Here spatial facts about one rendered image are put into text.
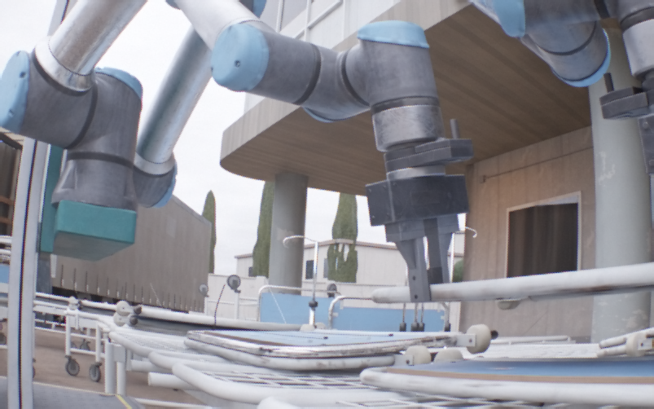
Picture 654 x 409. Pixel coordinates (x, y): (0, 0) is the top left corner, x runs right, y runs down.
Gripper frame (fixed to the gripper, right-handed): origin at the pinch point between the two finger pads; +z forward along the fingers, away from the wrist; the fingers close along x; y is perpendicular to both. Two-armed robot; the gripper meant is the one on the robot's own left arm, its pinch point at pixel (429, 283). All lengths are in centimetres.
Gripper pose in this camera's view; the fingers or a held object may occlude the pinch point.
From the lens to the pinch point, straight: 85.1
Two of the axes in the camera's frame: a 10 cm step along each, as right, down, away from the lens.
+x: -8.4, 0.7, -5.3
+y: -5.2, 1.3, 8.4
